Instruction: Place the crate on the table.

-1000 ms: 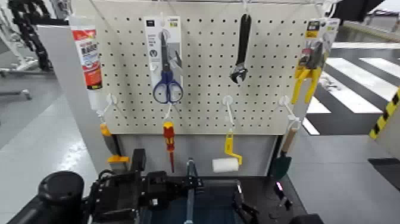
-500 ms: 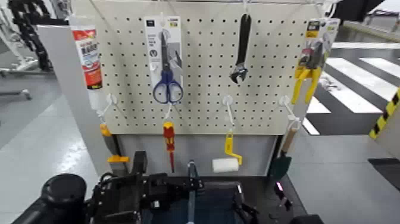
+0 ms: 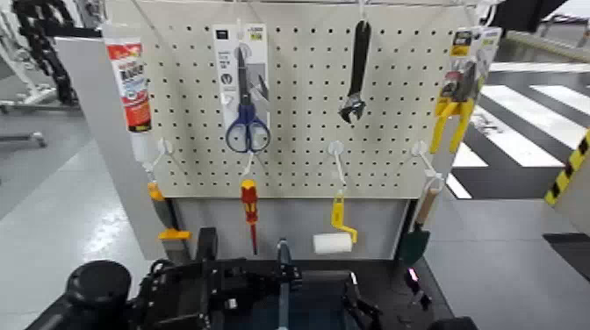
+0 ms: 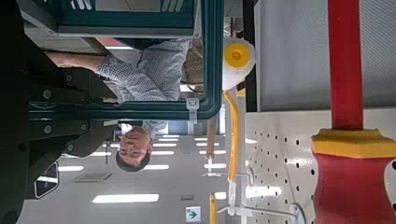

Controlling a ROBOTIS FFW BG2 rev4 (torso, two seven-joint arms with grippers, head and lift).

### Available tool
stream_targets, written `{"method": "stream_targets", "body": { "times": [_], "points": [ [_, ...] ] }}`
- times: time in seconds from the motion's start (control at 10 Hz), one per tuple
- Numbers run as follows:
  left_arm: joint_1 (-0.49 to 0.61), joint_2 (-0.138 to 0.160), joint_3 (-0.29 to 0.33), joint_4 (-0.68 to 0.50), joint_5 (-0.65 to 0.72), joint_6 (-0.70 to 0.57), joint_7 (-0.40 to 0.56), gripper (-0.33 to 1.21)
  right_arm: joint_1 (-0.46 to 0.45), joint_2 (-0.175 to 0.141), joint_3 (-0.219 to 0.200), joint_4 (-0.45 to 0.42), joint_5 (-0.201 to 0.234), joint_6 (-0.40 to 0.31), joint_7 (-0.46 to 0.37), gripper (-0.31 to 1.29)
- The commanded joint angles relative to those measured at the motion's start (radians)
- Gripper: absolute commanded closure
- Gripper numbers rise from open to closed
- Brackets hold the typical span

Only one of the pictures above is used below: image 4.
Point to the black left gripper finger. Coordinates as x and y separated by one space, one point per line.
68 133
74 85

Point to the dark green plastic crate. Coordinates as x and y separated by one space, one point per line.
212 62

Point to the bare person forearm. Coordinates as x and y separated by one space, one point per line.
77 60

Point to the long ceiling light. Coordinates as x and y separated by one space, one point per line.
156 167
71 168
124 198

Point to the grey ceiling vent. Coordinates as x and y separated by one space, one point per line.
92 177

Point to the man in checkered shirt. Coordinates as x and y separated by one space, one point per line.
155 71

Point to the green arrow exit sign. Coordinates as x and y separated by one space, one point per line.
193 214

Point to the yellow white paint roller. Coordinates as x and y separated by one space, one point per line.
237 56

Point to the white pegboard hook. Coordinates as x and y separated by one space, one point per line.
249 210
232 174

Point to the white metal pegboard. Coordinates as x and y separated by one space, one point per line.
274 161

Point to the grey partition panel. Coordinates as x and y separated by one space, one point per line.
292 56

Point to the red yellow screwdriver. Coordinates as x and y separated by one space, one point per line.
345 77

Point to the black stand post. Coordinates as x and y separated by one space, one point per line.
249 46

